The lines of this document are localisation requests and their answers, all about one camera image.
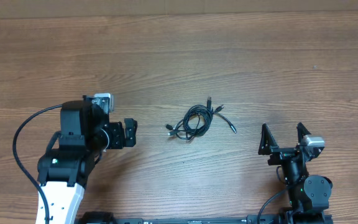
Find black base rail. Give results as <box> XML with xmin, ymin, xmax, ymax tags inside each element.
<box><xmin>75</xmin><ymin>212</ymin><xmax>334</xmax><ymax>224</ymax></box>

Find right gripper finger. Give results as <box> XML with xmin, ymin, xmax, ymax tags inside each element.
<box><xmin>296</xmin><ymin>122</ymin><xmax>311</xmax><ymax>144</ymax></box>
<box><xmin>258</xmin><ymin>123</ymin><xmax>278</xmax><ymax>155</ymax></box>

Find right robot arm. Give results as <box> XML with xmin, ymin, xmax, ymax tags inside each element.
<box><xmin>255</xmin><ymin>123</ymin><xmax>333</xmax><ymax>224</ymax></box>

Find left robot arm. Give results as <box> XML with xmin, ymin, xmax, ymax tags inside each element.
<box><xmin>36</xmin><ymin>93</ymin><xmax>137</xmax><ymax>223</ymax></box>

